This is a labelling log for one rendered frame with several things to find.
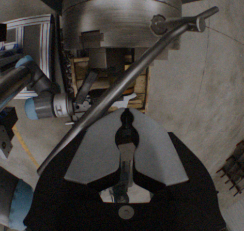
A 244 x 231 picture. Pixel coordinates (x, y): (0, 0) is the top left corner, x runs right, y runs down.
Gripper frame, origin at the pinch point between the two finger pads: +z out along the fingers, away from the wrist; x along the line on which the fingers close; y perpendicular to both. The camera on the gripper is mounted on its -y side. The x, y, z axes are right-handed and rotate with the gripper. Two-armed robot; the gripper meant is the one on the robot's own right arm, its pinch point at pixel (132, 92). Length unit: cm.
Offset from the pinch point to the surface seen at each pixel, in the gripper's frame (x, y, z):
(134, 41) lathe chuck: 15.4, -16.0, -5.0
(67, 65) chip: -50, -2, -29
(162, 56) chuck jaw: 2.2, -12.2, 8.1
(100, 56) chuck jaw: 11.6, -13.1, -10.3
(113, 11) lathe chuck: 14.7, -21.0, -8.5
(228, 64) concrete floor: -109, -7, 233
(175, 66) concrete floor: -108, 12, 95
